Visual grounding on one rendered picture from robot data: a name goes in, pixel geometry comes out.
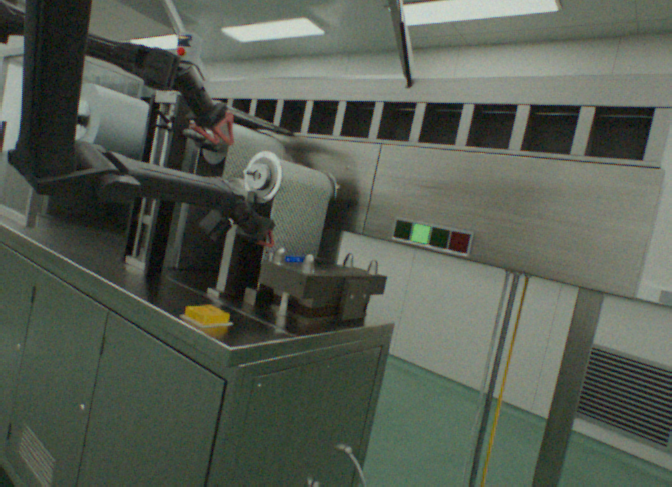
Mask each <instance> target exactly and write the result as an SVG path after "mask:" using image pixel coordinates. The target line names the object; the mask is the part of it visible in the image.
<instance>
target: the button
mask: <svg viewBox="0 0 672 487"><path fill-rule="evenodd" d="M185 316H186V317H188V318H190V319H192V320H194V321H196V322H198V323H200V324H202V325H211V324H221V323H228V321H229V316H230V314H229V313H227V312H225V311H223V310H221V309H219V308H217V307H214V306H212V305H203V306H187V307H186V311H185Z"/></svg>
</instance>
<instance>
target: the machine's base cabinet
mask: <svg viewBox="0 0 672 487"><path fill-rule="evenodd" d="M391 340H392V334H389V335H384V336H379V337H374V338H369V339H365V340H360V341H355V342H350V343H345V344H340V345H335V346H330V347H326V348H321V349H316V350H311V351H306V352H301V353H296V354H292V355H287V356H282V357H277V358H272V359H267V360H262V361H258V362H253V363H248V364H243V365H238V366H233V367H226V366H224V365H222V364H220V363H219V362H217V361H215V360H214V359H212V358H210V357H208V356H207V355H205V354H203V353H202V352H200V351H198V350H197V349H195V348H193V347H191V346H190V345H188V344H186V343H185V342H183V341H181V340H180V339H178V338H176V337H174V336H173V335H171V334H169V333H168V332H166V331H164V330H163V329H161V328H159V327H157V326H156V325H154V324H152V323H151V322H149V321H147V320H145V319H144V318H142V317H140V316H139V315H137V314H135V313H134V312H132V311H130V310H128V309H127V308H125V307H123V306H122V305H120V304H118V303H117V302H115V301H113V300H111V299H110V298H108V297H106V296H105V295H103V294H101V293H99V292H98V291H96V290H94V289H93V288H91V287H89V286H88V285H86V284H84V283H82V282H81V281H79V280H77V279H76V278H74V277H72V276H71V275H69V274H67V273H65V272H64V271H62V270H60V269H59V268H57V267H55V266H53V265H52V264H50V263H48V262H47V261H45V260H43V259H42V258H40V257H38V256H36V255H35V254H33V253H31V252H30V251H28V250H26V249H25V248H23V247H21V246H19V245H18V244H16V243H14V242H13V241H11V240H9V239H7V238H6V237H4V236H2V235H1V234H0V464H1V465H2V467H3V469H4V470H5V472H6V473H7V475H8V476H9V478H10V479H11V481H12V482H13V484H14V485H15V487H312V486H313V485H314V483H315V482H317V481H318V482H320V483H321V484H322V487H359V485H360V481H361V479H360V476H359V472H358V470H357V468H356V465H355V463H354V462H353V460H352V459H351V457H350V456H347V455H346V454H345V450H346V448H347V447H350V448H352V449H353V452H352V454H353V455H354V456H355V458H356V459H357V461H358V463H359V465H360V468H361V470H362V472H363V467H364V463H365V458H366V453H367V449H368V444H369V440H370V435H371V431H372V426H373V422H374V417H375V412H376V408H377V403H378V399H379V394H380V390H381V385H382V381H383V376H384V372H385V367H386V362H387V358H388V353H389V349H390V344H391Z"/></svg>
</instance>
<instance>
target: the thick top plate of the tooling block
mask: <svg viewBox="0 0 672 487"><path fill-rule="evenodd" d="M302 263H303V262H285V265H278V264H274V263H272V262H271V261H262V265H261V270H260V275H259V280H258V283H261V284H264V285H266V286H269V287H272V288H274V289H277V290H279V291H282V292H285V293H287V294H290V295H292V296H295V297H298V298H300V299H314V298H332V297H341V295H342V291H343V286H344V281H345V280H367V281H370V282H369V287H368V291H367V295H383V294H384V290H385V285H386V281H387V276H384V275H381V274H378V273H377V274H378V275H373V274H369V273H366V271H367V270H364V269H361V268H357V267H354V266H353V268H351V267H346V266H343V264H330V265H315V264H314V266H315V267H314V274H308V273H303V272H301V271H300V270H301V266H302Z"/></svg>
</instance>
